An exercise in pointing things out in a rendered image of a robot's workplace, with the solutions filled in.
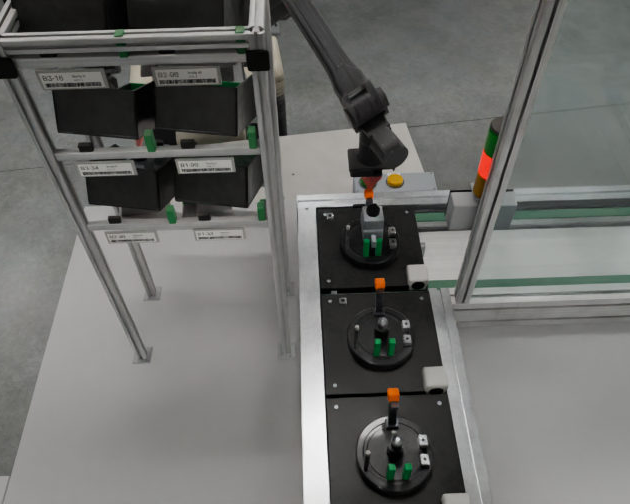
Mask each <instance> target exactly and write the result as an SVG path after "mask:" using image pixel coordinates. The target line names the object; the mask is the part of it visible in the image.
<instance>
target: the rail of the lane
mask: <svg viewBox="0 0 630 504"><path fill-rule="evenodd" d="M449 192H450V190H436V191H405V192H374V198H373V203H372V205H377V206H382V207H407V206H414V210H415V213H438V212H445V210H446V206H447V201H448V197H449ZM365 203H366V199H365V196H364V193H343V194H312V195H296V208H297V227H298V208H305V210H308V208H314V207H316V216H317V209H346V208H362V207H363V206H365Z"/></svg>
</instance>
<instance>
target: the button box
mask: <svg viewBox="0 0 630 504"><path fill-rule="evenodd" d="M391 174H399V175H401V176H402V177H403V183H402V185H401V186H399V187H392V186H390V185H389V184H388V183H387V178H388V176H389V175H391ZM360 178H361V177H353V193H364V190H365V189H367V188H365V187H363V186H362V185H361V184H360ZM372 189H373V192H405V191H436V190H437V187H436V182H435V178H434V173H433V172H415V173H384V174H382V178H381V179H380V180H379V181H378V182H377V183H376V184H375V185H374V186H373V188H372Z"/></svg>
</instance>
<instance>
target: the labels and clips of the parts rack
mask: <svg viewBox="0 0 630 504"><path fill-rule="evenodd" d="M17 16H18V15H17V11H16V9H12V5H11V0H7V1H6V3H5V5H4V6H3V8H2V10H1V12H0V33H2V32H3V33H17V31H18V29H19V27H20V24H19V20H17V21H16V22H15V20H16V18H17ZM249 25H254V28H258V25H264V32H265V25H266V0H250V8H249V24H248V26H249ZM237 53H238V54H246V61H247V69H248V71H251V72H253V71H269V70H270V59H269V51H267V50H248V51H247V48H237ZM151 69H152V73H153V77H154V81H155V85H156V87H163V86H196V85H222V79H221V72H220V66H219V64H217V65H184V66H152V67H151ZM35 73H36V76H37V78H38V80H39V83H40V85H41V87H42V89H43V90H64V89H97V88H109V84H108V81H107V78H106V75H105V72H104V69H103V68H84V69H50V70H35ZM16 78H18V73H17V70H16V68H15V66H14V64H13V62H12V60H11V59H10V58H0V79H16ZM247 134H248V142H249V148H250V149H257V144H258V141H257V132H256V127H255V126H248V132H247ZM143 137H144V140H145V144H146V147H147V151H148V152H156V147H157V144H156V141H155V137H154V133H153V130H152V129H146V130H144V135H143ZM180 144H181V148H182V149H194V148H195V142H194V139H181V140H180ZM78 148H79V151H80V152H93V151H94V147H93V144H92V142H81V143H78ZM175 163H176V167H177V171H178V174H191V173H222V172H236V169H235V163H234V157H207V158H176V159H175ZM74 164H75V166H76V168H77V171H78V173H79V175H80V177H97V176H128V175H138V173H137V170H136V167H135V164H134V161H133V160H113V161H81V162H74ZM257 213H258V220H259V221H265V220H266V213H265V204H264V202H257ZM166 214H167V218H168V221H169V224H176V220H177V216H176V212H175V208H174V205H167V206H166ZM198 219H199V221H210V220H211V216H210V213H209V212H208V213H198ZM108 221H109V223H110V224H119V223H121V222H122V219H121V217H120V215H116V216H108ZM253 227H269V226H268V225H250V226H220V227H189V228H159V229H132V231H105V232H104V234H105V236H106V238H107V241H108V243H109V244H112V243H143V242H160V240H159V237H158V234H157V231H162V230H192V229H193V233H194V237H195V241H203V240H233V239H246V234H245V228H253Z"/></svg>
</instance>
